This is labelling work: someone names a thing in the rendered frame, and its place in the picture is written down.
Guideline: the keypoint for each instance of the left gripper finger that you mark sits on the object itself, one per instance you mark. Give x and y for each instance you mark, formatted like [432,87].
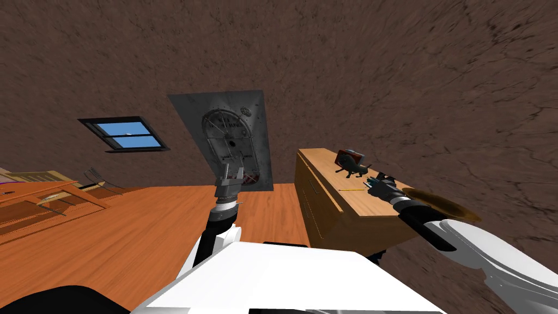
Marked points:
[240,174]
[225,172]

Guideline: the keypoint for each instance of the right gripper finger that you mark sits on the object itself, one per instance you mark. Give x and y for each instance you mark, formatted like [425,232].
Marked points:
[372,182]
[385,175]

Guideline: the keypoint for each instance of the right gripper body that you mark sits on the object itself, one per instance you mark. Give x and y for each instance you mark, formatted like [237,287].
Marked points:
[389,189]

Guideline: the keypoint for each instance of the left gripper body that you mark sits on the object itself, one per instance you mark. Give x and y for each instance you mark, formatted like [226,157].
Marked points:
[226,189]

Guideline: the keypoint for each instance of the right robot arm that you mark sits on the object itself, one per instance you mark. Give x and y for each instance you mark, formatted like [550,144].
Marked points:
[479,253]

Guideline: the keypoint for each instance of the yellow pencil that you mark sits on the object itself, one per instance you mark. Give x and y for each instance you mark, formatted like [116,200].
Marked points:
[351,189]

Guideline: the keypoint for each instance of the dark animal figurine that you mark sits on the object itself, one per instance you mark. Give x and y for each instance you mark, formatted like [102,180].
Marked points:
[353,168]

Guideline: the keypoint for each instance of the red brown box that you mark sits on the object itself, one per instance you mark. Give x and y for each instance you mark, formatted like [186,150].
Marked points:
[355,155]

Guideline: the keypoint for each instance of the wooden dresser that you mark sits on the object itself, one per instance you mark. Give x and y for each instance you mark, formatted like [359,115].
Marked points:
[327,209]

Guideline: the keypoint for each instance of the brown bowl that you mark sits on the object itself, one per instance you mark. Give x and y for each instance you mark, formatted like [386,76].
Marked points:
[440,205]

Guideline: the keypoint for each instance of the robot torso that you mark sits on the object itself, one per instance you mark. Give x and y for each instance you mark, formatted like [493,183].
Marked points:
[279,283]

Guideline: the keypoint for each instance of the black framed window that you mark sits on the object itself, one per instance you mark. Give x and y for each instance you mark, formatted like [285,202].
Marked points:
[124,134]

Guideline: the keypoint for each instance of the wooden desk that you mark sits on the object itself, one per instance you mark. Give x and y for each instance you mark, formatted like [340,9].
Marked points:
[39,205]

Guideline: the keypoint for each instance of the grey metal wall picture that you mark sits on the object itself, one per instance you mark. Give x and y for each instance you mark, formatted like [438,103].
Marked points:
[226,126]

